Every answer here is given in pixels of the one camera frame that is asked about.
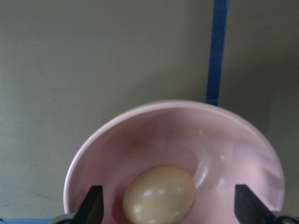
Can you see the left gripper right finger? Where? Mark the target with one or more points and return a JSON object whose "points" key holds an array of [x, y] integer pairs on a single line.
{"points": [[249, 209]]}

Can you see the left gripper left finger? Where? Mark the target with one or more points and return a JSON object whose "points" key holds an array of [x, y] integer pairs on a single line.
{"points": [[91, 210]]}

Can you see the pink bowl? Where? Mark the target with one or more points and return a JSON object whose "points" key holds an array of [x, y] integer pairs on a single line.
{"points": [[217, 147]]}

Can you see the brown egg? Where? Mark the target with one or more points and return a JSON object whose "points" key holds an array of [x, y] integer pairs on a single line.
{"points": [[159, 195]]}

